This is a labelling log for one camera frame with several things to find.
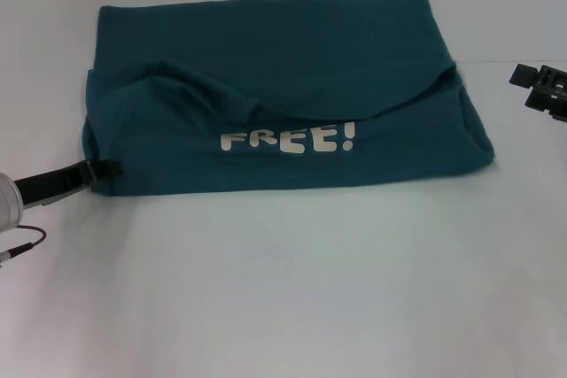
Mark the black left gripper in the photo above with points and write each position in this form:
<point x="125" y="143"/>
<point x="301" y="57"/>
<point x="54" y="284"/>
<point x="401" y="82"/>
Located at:
<point x="53" y="185"/>

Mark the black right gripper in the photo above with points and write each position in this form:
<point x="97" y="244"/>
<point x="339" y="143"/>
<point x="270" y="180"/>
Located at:
<point x="556" y="90"/>

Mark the teal blue shirt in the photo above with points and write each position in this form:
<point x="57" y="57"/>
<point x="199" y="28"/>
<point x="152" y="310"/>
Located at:
<point x="274" y="99"/>

